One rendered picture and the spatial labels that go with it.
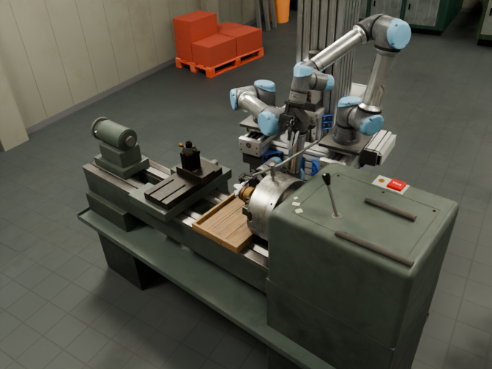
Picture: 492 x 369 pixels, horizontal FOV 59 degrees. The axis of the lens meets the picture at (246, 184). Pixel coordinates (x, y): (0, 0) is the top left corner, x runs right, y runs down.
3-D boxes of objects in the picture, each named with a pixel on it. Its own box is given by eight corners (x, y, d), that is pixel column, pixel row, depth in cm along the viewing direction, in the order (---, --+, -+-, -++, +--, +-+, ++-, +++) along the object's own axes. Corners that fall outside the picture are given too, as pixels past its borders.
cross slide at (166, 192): (222, 173, 254) (222, 167, 251) (167, 211, 227) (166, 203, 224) (200, 164, 263) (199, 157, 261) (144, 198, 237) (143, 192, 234)
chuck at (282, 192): (308, 217, 216) (308, 167, 196) (271, 258, 198) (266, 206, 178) (302, 215, 218) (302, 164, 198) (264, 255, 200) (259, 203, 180)
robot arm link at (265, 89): (279, 105, 248) (279, 83, 240) (258, 110, 244) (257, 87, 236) (270, 97, 257) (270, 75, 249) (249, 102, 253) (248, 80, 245)
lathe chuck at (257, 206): (302, 215, 218) (302, 164, 198) (264, 255, 200) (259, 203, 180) (288, 209, 223) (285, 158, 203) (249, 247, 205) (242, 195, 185)
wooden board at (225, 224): (281, 215, 230) (281, 209, 227) (236, 253, 207) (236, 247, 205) (237, 195, 246) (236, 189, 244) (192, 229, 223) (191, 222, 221)
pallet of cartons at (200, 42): (218, 45, 750) (215, 1, 709) (268, 53, 706) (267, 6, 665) (170, 69, 661) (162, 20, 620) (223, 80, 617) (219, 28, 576)
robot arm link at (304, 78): (318, 69, 183) (302, 66, 179) (312, 94, 187) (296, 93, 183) (307, 66, 190) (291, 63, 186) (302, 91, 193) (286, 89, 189)
